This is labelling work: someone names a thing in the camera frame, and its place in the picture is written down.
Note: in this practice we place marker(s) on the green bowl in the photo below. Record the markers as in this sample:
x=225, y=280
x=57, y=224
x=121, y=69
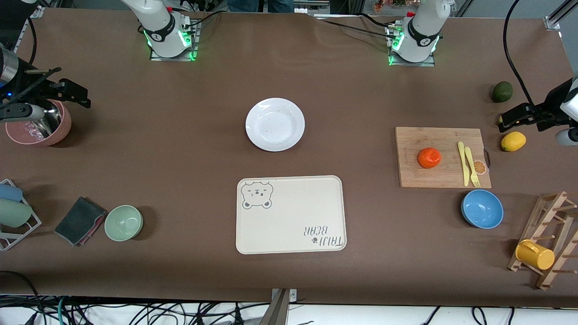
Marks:
x=123, y=223

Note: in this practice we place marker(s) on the black board hanging loop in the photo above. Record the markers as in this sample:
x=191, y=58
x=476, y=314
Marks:
x=487, y=158

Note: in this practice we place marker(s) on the pink bowl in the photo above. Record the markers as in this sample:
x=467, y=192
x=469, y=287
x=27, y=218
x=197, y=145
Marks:
x=63, y=126

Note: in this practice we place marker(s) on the yellow lemon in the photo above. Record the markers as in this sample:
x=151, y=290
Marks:
x=513, y=141

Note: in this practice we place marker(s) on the grey folded cloth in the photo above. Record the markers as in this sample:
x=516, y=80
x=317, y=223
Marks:
x=80, y=221

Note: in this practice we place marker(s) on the yellow plastic fork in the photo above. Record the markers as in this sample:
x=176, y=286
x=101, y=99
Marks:
x=471, y=162

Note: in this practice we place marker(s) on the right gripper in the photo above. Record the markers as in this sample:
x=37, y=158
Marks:
x=32, y=87

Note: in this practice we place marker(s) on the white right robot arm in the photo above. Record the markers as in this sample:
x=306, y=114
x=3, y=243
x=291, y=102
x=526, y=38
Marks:
x=158, y=22

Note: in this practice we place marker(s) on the green cup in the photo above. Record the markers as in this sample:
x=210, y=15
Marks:
x=13, y=213

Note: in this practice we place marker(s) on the metal scoop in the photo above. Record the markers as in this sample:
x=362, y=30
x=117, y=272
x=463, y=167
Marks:
x=52, y=119

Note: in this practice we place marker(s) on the clear crumpled plastic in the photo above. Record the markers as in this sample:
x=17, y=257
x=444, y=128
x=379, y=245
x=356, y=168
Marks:
x=32, y=132

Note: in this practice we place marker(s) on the white metal cup rack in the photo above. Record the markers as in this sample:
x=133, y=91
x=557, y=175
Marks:
x=38, y=221

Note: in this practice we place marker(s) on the yellow plastic knife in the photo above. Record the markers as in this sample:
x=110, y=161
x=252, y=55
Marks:
x=463, y=164

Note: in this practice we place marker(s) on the cream bear print tray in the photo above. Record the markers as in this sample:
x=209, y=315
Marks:
x=291, y=215

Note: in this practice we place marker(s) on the orange fruit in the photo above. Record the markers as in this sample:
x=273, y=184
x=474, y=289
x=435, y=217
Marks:
x=429, y=158

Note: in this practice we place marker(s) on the orange slice sticker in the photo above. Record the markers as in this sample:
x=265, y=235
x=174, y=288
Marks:
x=479, y=167

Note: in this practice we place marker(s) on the wooden peg rack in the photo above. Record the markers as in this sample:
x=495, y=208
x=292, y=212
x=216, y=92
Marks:
x=544, y=280

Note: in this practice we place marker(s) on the dark green avocado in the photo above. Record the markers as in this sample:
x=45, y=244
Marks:
x=502, y=91

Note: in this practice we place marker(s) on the aluminium frame profile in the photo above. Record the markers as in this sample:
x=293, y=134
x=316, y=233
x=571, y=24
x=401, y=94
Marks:
x=557, y=16
x=37, y=11

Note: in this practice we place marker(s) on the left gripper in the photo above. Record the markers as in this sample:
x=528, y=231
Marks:
x=544, y=111

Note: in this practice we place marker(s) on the blue bowl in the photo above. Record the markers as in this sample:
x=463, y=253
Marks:
x=482, y=209

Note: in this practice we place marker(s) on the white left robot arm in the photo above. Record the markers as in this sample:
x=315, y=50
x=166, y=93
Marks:
x=422, y=27

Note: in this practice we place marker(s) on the blue cup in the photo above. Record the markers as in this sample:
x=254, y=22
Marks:
x=9, y=192

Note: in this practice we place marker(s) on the white round plate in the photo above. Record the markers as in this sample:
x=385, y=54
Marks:
x=275, y=124

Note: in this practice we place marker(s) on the metal table clamp bracket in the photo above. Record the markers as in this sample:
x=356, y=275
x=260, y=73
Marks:
x=282, y=311

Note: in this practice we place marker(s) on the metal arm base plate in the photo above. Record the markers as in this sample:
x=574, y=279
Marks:
x=413, y=64
x=174, y=58

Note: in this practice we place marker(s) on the wooden cutting board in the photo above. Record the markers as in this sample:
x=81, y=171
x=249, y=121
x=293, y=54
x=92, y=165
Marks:
x=415, y=176

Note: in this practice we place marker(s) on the yellow mug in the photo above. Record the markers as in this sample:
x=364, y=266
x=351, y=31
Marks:
x=535, y=255

